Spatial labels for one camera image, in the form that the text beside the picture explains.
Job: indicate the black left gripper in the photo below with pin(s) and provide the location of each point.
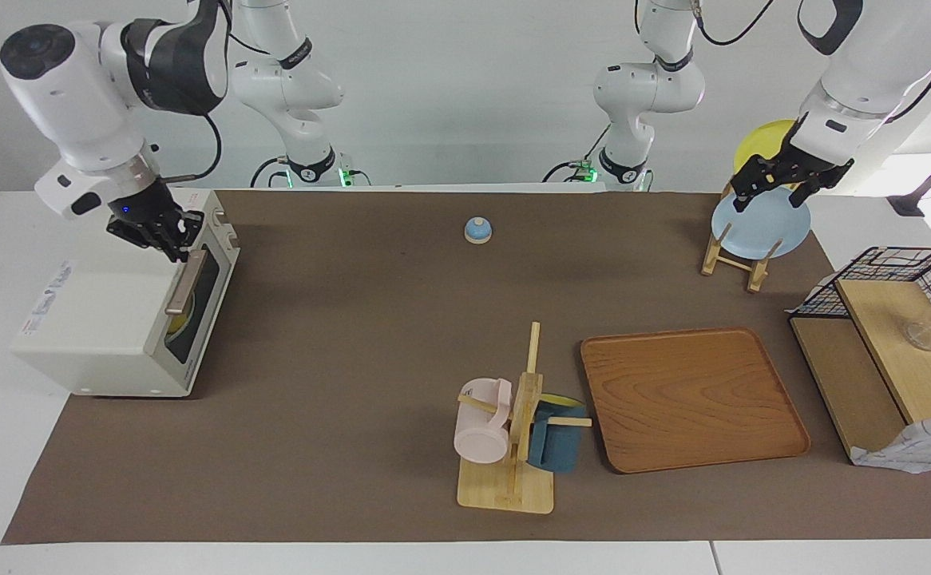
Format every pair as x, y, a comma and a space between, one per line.
797, 164

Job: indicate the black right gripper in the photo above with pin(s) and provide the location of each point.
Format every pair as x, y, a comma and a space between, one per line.
146, 216

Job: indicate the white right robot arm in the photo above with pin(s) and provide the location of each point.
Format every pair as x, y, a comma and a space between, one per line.
74, 96

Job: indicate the white toaster oven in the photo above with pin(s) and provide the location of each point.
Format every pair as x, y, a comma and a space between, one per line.
98, 319

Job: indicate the light blue plate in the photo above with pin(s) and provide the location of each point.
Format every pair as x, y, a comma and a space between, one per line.
761, 228

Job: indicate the yellow plate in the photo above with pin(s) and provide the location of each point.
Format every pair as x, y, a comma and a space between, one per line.
761, 144

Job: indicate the wooden plate rack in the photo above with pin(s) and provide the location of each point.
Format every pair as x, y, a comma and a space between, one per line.
757, 275

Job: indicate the white fabric liner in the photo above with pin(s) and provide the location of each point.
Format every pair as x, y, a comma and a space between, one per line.
913, 451
793, 309

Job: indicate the clear glass cup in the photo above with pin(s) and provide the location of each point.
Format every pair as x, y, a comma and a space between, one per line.
921, 335

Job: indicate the brown table mat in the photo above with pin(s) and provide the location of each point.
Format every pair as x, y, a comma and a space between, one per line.
354, 359

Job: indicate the brown wooden tray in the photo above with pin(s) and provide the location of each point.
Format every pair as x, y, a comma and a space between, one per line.
693, 399

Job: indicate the blue bell with wooden knob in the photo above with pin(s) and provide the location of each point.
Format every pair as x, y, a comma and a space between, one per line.
477, 230

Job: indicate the dark blue mug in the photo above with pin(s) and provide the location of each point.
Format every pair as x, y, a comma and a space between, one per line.
557, 447

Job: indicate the pink mug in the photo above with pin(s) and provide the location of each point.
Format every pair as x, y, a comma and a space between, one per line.
481, 435

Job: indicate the wooden mug tree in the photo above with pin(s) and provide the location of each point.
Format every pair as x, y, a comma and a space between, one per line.
505, 487

